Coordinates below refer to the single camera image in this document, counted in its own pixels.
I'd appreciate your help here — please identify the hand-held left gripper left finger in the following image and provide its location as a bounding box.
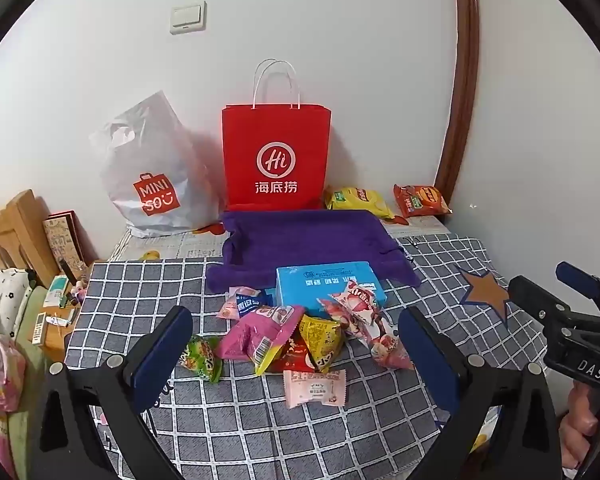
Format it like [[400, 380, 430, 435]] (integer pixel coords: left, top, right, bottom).
[[29, 305, 194, 480]]

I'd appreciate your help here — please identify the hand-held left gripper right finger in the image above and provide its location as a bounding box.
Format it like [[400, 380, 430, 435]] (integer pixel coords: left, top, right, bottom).
[[398, 306, 563, 480]]

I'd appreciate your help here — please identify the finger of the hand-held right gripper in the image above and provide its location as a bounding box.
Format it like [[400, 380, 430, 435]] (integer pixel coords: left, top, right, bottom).
[[555, 261, 600, 319], [509, 275, 581, 332]]

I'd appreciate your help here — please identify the green snack packet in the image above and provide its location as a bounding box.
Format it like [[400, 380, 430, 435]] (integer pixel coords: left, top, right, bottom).
[[179, 335, 223, 383]]

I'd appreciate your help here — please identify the pink bear snack packet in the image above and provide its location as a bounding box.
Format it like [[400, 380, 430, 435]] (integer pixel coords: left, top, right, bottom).
[[340, 280, 415, 371]]

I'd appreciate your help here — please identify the purple-pink snack packet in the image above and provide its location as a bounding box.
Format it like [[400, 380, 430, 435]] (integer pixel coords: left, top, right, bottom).
[[215, 305, 306, 376]]

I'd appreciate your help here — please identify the small pink-blue packet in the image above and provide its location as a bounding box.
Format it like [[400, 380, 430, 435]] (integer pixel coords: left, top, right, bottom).
[[217, 286, 275, 320]]

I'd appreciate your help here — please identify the yellow snack packet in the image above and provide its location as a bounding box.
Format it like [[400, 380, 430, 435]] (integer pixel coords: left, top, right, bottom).
[[300, 314, 347, 372]]

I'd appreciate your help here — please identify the pale pink peach packet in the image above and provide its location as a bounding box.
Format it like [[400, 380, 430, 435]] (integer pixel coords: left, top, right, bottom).
[[283, 369, 347, 409]]

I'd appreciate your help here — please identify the purple cloth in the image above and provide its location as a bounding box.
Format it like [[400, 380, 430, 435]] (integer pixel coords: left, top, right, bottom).
[[206, 209, 422, 295]]

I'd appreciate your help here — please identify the person's right hand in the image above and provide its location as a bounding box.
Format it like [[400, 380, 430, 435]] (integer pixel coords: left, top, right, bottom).
[[559, 384, 600, 467]]

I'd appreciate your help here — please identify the wooden bedside table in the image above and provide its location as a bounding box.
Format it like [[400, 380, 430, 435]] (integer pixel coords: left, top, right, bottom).
[[30, 260, 91, 366]]

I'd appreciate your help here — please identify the red snack packet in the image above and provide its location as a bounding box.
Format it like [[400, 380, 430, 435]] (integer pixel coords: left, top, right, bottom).
[[270, 340, 316, 373]]

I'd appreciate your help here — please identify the white green small box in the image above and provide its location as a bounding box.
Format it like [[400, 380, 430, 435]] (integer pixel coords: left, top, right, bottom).
[[44, 275, 70, 308]]

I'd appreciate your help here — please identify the blue tissue box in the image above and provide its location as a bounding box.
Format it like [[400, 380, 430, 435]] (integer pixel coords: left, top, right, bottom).
[[275, 261, 388, 321]]

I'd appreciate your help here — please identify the grey checked blanket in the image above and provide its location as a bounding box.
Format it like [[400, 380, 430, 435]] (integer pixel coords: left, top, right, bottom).
[[62, 232, 563, 480]]

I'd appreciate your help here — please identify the orange-red chips bag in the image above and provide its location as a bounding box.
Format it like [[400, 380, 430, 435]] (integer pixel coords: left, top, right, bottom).
[[393, 184, 453, 219]]

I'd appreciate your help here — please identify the patterned book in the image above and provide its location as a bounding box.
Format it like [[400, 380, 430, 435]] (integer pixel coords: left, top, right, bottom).
[[42, 210, 87, 281]]

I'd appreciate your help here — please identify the floral pillow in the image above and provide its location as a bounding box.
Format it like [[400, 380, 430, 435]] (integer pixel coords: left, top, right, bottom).
[[0, 267, 36, 336]]

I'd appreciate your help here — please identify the yellow chips bag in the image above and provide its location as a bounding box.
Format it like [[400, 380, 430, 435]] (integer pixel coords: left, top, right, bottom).
[[324, 186, 396, 220]]

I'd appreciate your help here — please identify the white plastic bag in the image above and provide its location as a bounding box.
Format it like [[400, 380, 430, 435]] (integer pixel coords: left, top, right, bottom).
[[89, 91, 226, 239]]

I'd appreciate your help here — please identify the wooden headboard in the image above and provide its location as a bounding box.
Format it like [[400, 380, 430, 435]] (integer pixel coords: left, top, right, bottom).
[[0, 189, 61, 291]]

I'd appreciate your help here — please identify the red paper bag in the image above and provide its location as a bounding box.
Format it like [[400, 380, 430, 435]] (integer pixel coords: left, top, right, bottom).
[[222, 59, 332, 211]]

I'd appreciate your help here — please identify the brown wooden door frame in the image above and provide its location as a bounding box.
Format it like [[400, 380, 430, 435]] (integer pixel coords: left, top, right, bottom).
[[434, 0, 481, 193]]

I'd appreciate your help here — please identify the white light switch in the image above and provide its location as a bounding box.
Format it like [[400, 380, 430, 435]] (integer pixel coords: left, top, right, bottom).
[[170, 1, 207, 35]]

